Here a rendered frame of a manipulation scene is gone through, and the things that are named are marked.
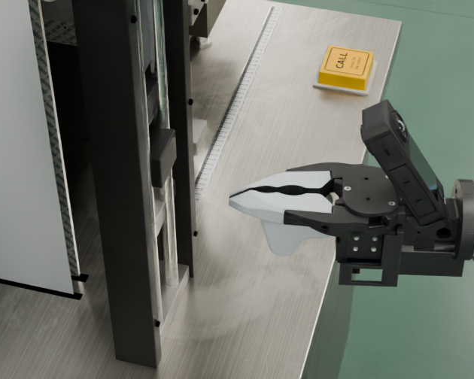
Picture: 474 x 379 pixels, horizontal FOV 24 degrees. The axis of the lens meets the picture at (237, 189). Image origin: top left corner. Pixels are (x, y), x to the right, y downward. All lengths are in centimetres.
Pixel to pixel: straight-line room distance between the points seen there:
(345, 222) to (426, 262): 10
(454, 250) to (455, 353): 148
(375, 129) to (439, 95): 220
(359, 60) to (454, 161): 128
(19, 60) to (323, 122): 58
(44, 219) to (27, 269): 10
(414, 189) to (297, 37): 81
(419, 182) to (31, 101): 42
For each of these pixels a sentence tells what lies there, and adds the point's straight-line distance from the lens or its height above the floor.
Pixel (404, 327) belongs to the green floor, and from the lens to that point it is 248.
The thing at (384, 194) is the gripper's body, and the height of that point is 125.
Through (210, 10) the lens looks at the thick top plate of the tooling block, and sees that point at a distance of 158.
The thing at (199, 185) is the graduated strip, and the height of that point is 90.
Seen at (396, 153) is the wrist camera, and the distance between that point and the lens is 91.
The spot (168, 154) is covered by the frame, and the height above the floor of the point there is 116.
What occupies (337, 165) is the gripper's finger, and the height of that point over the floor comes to 124.
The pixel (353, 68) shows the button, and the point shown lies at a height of 92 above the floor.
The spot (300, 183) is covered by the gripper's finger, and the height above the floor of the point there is 124.
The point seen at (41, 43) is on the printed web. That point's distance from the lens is 112.
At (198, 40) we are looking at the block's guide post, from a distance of 169.
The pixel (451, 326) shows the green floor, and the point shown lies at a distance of 250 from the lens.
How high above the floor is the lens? 190
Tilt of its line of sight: 44 degrees down
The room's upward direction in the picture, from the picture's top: straight up
